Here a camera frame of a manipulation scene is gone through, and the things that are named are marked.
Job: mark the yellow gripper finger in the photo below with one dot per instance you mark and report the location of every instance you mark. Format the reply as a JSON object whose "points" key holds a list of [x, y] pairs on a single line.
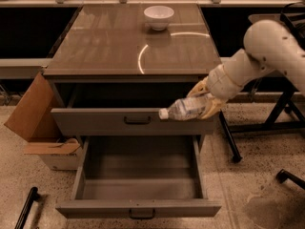
{"points": [[214, 106], [199, 88]]}

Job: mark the clear plastic water bottle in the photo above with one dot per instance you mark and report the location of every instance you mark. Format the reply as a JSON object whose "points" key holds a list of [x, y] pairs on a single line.
{"points": [[192, 107]]}

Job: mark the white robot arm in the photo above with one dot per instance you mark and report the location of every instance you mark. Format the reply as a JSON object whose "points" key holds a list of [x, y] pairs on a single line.
{"points": [[268, 47]]}

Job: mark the grey drawer cabinet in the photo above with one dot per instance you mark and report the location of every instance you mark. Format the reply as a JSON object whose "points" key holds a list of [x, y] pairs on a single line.
{"points": [[111, 58]]}

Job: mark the grey open lower drawer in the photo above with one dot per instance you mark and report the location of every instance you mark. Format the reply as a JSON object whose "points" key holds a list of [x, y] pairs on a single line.
{"points": [[139, 177]]}

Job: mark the grey upper drawer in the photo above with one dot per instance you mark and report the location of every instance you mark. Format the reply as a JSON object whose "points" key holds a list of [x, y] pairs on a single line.
{"points": [[125, 121]]}

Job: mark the white ceramic bowl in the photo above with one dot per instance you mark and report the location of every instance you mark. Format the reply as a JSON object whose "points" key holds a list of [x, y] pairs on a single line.
{"points": [[158, 17]]}

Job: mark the black chair base leg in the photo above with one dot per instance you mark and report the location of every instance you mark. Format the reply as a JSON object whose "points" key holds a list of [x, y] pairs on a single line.
{"points": [[283, 175]]}

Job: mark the black chair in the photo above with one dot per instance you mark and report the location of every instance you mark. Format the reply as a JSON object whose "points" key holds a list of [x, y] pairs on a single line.
{"points": [[281, 21]]}

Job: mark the brown cardboard box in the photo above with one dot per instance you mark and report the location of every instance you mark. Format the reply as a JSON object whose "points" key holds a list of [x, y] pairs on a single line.
{"points": [[32, 121]]}

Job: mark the black bar on floor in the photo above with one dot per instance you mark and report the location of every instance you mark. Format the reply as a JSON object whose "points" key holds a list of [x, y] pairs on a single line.
{"points": [[31, 198]]}

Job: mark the black table leg frame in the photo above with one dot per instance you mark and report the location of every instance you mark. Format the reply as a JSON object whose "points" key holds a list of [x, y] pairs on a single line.
{"points": [[283, 104]]}

